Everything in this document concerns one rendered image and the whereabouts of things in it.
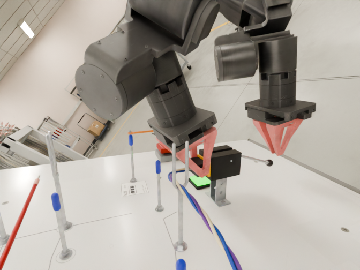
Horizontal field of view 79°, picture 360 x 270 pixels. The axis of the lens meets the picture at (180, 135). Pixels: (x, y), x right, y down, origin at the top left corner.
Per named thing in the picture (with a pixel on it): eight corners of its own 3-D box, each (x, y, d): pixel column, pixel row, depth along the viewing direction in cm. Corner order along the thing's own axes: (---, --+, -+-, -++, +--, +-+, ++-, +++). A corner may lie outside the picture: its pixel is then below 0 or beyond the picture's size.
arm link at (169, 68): (173, 20, 26) (140, 35, 29) (140, 34, 21) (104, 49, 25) (192, 75, 29) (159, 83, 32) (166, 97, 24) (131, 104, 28)
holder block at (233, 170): (240, 174, 36) (241, 152, 35) (210, 181, 34) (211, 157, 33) (225, 165, 40) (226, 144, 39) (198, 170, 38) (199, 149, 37)
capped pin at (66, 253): (64, 249, 28) (52, 189, 25) (75, 250, 28) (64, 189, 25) (56, 259, 26) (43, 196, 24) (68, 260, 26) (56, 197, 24)
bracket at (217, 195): (231, 203, 37) (232, 177, 35) (218, 207, 36) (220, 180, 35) (216, 190, 41) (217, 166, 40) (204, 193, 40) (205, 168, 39)
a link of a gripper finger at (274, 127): (275, 165, 38) (275, 114, 35) (248, 151, 44) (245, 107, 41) (303, 153, 40) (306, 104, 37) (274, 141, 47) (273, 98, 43)
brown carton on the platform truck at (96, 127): (101, 127, 768) (93, 121, 753) (105, 126, 722) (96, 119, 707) (95, 137, 755) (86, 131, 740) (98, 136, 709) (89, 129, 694)
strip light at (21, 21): (35, 34, 626) (32, 32, 623) (24, 20, 512) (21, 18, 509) (31, 38, 624) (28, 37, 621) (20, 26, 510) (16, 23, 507)
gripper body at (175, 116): (178, 151, 26) (154, 95, 23) (150, 130, 35) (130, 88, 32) (220, 125, 28) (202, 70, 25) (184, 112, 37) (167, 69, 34)
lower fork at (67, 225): (59, 223, 32) (41, 131, 28) (72, 220, 33) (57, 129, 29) (57, 232, 30) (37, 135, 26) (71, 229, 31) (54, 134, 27)
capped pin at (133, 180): (139, 181, 45) (135, 130, 42) (132, 184, 44) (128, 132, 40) (134, 178, 46) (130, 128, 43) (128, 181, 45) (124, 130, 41)
